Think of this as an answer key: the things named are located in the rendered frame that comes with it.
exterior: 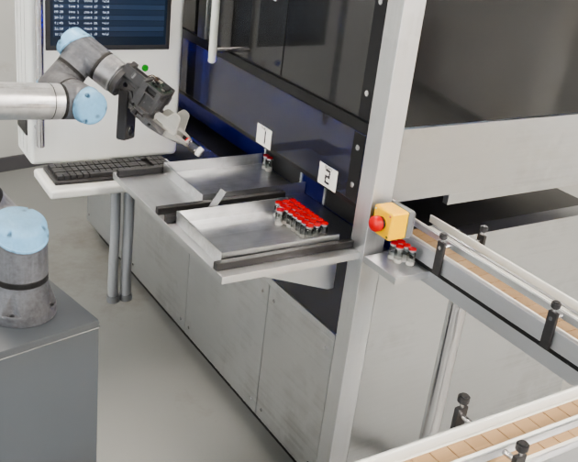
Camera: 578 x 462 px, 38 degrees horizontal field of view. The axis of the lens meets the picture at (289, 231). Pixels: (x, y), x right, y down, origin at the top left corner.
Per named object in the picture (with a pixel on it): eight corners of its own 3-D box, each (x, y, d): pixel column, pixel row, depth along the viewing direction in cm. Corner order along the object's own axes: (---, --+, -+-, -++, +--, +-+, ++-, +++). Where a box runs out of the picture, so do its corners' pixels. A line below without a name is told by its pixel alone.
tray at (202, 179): (261, 163, 266) (261, 152, 265) (304, 192, 247) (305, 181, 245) (162, 173, 249) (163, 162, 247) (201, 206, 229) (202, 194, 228)
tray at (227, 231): (285, 208, 235) (287, 196, 233) (338, 246, 215) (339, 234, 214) (175, 223, 217) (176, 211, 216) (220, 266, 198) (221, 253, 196)
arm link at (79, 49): (57, 59, 190) (82, 31, 192) (94, 88, 190) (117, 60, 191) (49, 46, 183) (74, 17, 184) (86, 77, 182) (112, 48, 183)
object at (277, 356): (263, 211, 455) (280, 52, 419) (548, 431, 300) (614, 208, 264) (85, 236, 403) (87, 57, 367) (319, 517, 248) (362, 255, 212)
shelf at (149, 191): (252, 163, 271) (253, 158, 270) (383, 254, 218) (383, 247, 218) (112, 178, 246) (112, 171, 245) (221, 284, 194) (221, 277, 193)
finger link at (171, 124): (191, 128, 180) (160, 102, 181) (177, 149, 182) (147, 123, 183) (197, 126, 182) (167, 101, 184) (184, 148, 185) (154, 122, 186)
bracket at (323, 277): (327, 283, 228) (333, 240, 223) (333, 288, 226) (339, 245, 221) (217, 305, 211) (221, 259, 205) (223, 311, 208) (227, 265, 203)
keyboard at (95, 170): (161, 159, 280) (162, 153, 279) (178, 174, 270) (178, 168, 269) (42, 170, 261) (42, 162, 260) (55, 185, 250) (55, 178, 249)
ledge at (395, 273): (405, 254, 220) (406, 247, 219) (437, 276, 210) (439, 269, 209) (362, 262, 213) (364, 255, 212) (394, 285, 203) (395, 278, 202)
